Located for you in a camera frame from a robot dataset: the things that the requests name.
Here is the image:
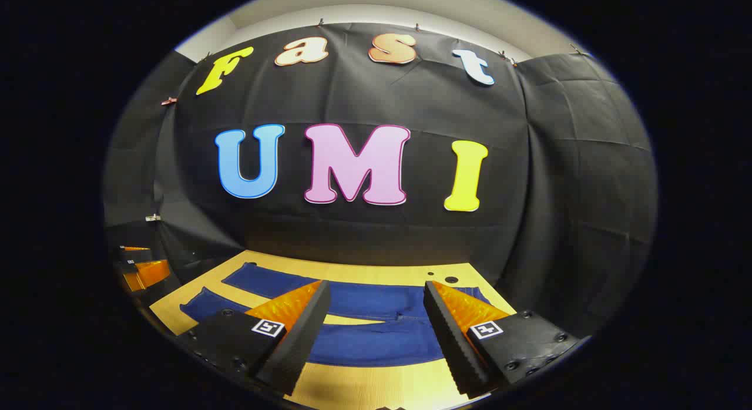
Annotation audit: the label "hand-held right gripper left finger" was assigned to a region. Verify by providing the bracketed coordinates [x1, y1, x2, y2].
[176, 279, 331, 397]

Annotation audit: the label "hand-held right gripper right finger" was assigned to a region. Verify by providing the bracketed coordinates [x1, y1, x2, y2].
[423, 280, 591, 399]

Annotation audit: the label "blue denim jeans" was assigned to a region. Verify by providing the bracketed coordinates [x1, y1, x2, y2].
[179, 262, 491, 368]

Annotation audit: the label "black backdrop cloth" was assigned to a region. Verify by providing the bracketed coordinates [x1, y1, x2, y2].
[103, 22, 659, 340]

